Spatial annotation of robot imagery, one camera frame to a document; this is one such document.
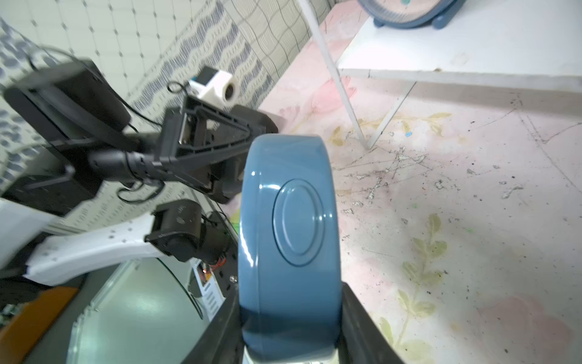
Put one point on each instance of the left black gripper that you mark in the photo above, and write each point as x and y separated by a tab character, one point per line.
185	146

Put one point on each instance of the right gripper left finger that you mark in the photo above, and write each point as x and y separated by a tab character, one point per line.
222	341

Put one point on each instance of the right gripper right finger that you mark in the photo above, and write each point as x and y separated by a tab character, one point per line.
360	340

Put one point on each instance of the blue round alarm clock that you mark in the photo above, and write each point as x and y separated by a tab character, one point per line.
289	270
411	14

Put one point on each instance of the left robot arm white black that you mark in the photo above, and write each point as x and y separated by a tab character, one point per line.
74	109

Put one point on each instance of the white two-tier shelf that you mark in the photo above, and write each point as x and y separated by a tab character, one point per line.
503	44

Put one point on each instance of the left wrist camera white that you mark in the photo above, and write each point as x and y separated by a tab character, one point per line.
215	87

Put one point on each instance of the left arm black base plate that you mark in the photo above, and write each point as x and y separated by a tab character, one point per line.
220	253

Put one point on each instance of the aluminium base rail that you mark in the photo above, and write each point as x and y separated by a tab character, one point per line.
155	310

